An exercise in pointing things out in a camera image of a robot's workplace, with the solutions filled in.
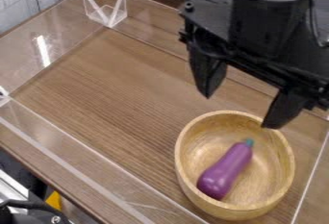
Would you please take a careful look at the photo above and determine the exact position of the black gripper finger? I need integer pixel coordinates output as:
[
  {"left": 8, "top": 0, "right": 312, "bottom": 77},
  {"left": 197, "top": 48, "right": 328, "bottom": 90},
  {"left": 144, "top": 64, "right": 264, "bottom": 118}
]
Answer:
[{"left": 263, "top": 88, "right": 317, "bottom": 130}]

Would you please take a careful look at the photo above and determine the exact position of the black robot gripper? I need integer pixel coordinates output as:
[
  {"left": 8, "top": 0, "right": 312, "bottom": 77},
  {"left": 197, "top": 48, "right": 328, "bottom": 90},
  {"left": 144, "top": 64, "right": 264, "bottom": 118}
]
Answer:
[{"left": 180, "top": 0, "right": 329, "bottom": 109}]

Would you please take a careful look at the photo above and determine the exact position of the brown wooden bowl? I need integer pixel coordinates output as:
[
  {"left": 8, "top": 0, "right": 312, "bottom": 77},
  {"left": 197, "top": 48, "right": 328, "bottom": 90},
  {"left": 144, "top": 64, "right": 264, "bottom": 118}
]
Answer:
[{"left": 176, "top": 111, "right": 296, "bottom": 221}]

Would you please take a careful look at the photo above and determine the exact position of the purple toy eggplant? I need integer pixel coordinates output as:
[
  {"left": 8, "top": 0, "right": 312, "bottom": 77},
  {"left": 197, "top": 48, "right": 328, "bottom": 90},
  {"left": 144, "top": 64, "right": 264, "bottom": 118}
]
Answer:
[{"left": 197, "top": 138, "right": 255, "bottom": 200}]

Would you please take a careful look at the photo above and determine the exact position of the yellow object under table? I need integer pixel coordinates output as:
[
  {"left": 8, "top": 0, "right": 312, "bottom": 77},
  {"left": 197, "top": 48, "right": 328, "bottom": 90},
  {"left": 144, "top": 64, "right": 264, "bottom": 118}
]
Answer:
[{"left": 47, "top": 191, "right": 62, "bottom": 211}]

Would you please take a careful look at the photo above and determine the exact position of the clear acrylic corner bracket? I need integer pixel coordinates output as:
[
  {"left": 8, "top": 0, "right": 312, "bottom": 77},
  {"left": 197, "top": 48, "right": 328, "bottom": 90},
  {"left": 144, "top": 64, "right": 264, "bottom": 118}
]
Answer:
[{"left": 82, "top": 0, "right": 127, "bottom": 29}]

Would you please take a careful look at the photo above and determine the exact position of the clear acrylic tray wall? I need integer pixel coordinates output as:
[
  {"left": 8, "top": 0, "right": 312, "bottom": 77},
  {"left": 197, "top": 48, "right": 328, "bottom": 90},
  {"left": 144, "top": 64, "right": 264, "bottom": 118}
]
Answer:
[{"left": 0, "top": 0, "right": 329, "bottom": 224}]

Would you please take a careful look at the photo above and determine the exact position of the black cable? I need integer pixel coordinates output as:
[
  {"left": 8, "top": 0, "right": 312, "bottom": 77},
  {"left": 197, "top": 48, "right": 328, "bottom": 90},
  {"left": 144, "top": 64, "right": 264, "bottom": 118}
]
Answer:
[{"left": 0, "top": 198, "right": 66, "bottom": 224}]

